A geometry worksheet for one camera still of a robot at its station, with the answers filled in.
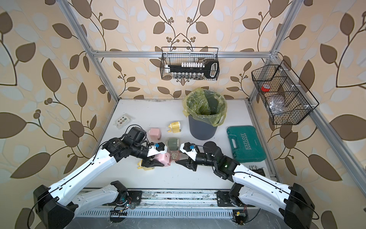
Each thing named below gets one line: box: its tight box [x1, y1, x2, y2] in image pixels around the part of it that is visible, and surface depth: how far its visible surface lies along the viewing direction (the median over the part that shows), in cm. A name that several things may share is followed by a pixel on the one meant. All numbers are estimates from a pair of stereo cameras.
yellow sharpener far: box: [167, 121, 182, 134], surface depth 98 cm
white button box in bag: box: [112, 113, 136, 130], surface depth 107 cm
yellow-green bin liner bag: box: [182, 87, 228, 127], surface depth 84 cm
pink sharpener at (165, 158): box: [153, 152, 172, 167], surface depth 68 cm
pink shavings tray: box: [168, 150, 181, 162], surface depth 72 cm
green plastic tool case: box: [226, 125, 267, 164], surface depth 90 cm
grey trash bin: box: [188, 114, 218, 141], surface depth 100 cm
